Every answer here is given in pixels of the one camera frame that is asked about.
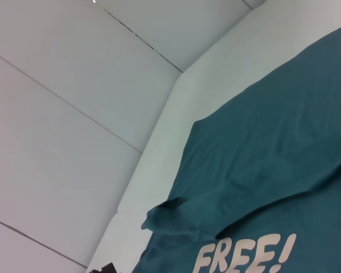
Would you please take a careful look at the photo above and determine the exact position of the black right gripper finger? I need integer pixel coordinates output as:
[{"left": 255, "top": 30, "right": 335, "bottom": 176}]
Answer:
[{"left": 86, "top": 262, "right": 118, "bottom": 273}]

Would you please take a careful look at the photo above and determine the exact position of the teal blue t-shirt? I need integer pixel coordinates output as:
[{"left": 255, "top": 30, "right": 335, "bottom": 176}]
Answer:
[{"left": 130, "top": 21, "right": 341, "bottom": 273}]

